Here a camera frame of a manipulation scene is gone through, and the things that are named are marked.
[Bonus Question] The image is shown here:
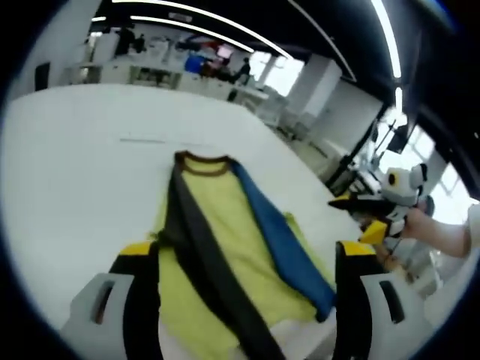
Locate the long ceiling light strip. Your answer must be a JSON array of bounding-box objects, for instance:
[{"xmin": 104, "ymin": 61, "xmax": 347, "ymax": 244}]
[
  {"xmin": 129, "ymin": 14, "xmax": 257, "ymax": 54},
  {"xmin": 112, "ymin": 0, "xmax": 293, "ymax": 60}
]

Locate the straight ceiling light strip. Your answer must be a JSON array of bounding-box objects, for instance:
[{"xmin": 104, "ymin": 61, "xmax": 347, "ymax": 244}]
[{"xmin": 370, "ymin": 0, "xmax": 401, "ymax": 80}]

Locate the blue bin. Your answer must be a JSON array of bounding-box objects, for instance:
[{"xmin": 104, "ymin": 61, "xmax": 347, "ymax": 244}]
[{"xmin": 184, "ymin": 55, "xmax": 206, "ymax": 74}]

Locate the plain white pillar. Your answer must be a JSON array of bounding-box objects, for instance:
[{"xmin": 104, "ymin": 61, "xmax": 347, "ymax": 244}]
[{"xmin": 298, "ymin": 53, "xmax": 342, "ymax": 127}]

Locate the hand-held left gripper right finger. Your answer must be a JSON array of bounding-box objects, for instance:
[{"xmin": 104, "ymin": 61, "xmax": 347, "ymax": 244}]
[{"xmin": 331, "ymin": 241, "xmax": 434, "ymax": 360}]

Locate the dark hanging monitor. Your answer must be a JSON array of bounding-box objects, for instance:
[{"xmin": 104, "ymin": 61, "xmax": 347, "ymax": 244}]
[{"xmin": 389, "ymin": 125, "xmax": 410, "ymax": 154}]

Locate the yellow garment with coloured sleeves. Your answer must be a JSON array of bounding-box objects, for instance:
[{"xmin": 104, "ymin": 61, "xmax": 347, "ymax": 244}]
[{"xmin": 149, "ymin": 149, "xmax": 338, "ymax": 360}]

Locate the black frame desk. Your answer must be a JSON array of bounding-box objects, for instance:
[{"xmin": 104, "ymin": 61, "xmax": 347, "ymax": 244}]
[{"xmin": 325, "ymin": 112, "xmax": 398, "ymax": 196}]

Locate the person's right hand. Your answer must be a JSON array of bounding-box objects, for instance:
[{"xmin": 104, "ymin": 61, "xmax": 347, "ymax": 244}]
[{"xmin": 403, "ymin": 205, "xmax": 438, "ymax": 241}]

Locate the white pillar with black panel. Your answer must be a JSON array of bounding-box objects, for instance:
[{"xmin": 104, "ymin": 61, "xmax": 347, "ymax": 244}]
[{"xmin": 14, "ymin": 14, "xmax": 93, "ymax": 95}]

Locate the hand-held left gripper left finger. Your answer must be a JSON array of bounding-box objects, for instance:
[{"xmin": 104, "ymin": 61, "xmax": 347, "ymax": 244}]
[{"xmin": 59, "ymin": 241, "xmax": 166, "ymax": 360}]

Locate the white metal rack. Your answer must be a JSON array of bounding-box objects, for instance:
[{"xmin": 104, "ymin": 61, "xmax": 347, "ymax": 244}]
[{"xmin": 258, "ymin": 89, "xmax": 297, "ymax": 140}]

